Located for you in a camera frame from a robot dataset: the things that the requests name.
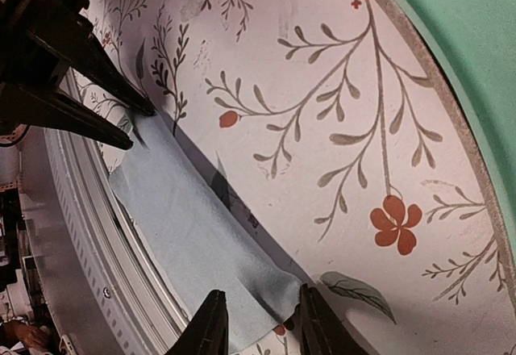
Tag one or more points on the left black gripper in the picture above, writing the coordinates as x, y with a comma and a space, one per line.
40, 41

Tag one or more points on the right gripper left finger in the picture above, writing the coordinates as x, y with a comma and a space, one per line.
207, 332

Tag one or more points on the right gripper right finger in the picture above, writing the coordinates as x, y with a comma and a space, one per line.
321, 331

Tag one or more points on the large blue cleaning cloth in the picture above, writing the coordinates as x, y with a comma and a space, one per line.
195, 239

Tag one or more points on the grey glasses case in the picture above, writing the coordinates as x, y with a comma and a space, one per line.
453, 147

